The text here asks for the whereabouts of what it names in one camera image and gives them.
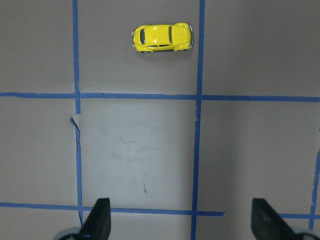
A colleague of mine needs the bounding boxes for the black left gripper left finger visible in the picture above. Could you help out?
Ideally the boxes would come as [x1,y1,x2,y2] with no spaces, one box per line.
[78,198,111,240]

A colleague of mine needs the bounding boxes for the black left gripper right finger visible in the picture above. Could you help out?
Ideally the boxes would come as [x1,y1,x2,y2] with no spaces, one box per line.
[251,198,305,240]

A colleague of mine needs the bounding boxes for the yellow beetle toy car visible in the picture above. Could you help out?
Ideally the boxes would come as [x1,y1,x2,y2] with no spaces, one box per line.
[131,22,194,54]

